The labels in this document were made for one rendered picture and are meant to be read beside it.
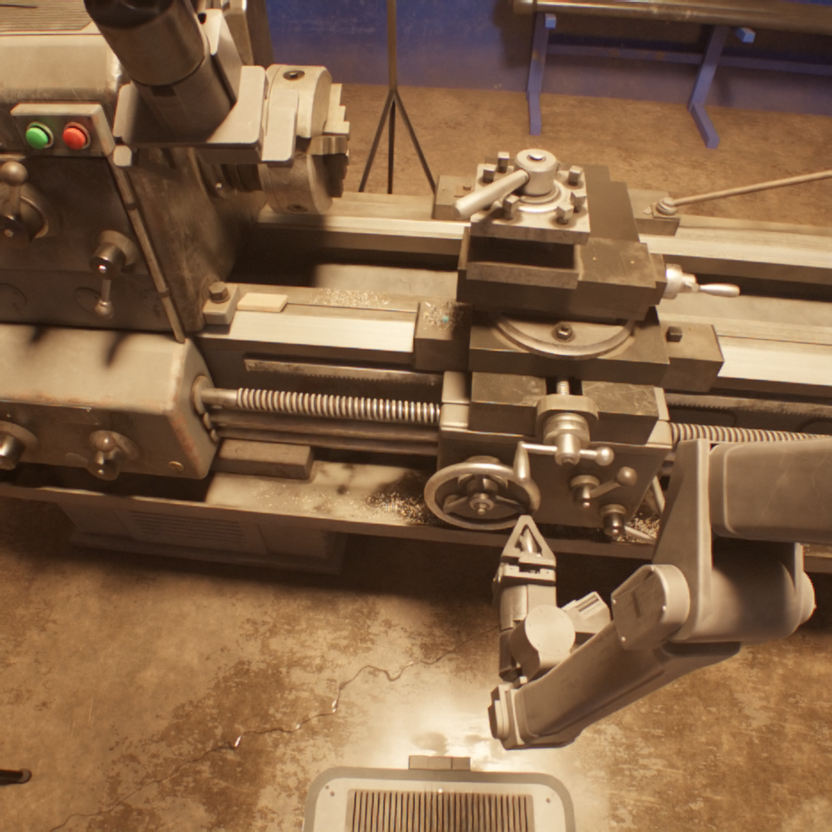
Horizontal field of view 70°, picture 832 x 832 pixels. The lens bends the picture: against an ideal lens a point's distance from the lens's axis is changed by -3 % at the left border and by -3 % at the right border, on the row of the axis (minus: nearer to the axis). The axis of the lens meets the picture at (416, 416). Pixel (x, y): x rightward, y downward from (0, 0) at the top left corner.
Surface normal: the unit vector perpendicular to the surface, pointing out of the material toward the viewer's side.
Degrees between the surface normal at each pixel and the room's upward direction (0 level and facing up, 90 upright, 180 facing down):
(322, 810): 0
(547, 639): 9
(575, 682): 81
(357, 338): 36
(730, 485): 67
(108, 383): 32
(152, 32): 115
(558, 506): 90
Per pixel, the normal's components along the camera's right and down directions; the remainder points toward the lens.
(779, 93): -0.10, 0.77
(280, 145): -0.01, -0.17
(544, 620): 0.17, -0.61
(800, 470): -0.98, -0.11
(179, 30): 0.87, 0.48
